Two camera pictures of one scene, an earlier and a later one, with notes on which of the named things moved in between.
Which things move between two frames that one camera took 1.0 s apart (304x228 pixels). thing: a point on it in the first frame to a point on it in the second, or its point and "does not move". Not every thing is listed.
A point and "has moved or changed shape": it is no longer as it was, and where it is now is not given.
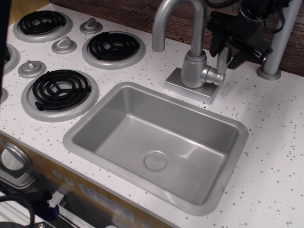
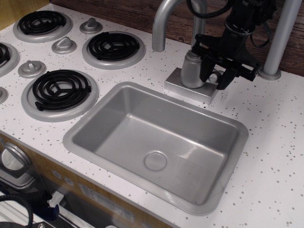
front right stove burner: (60, 95) does not move
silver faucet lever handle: (224, 57) has moved or changed shape
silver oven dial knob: (13, 157) does not move
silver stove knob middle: (64, 45) does not move
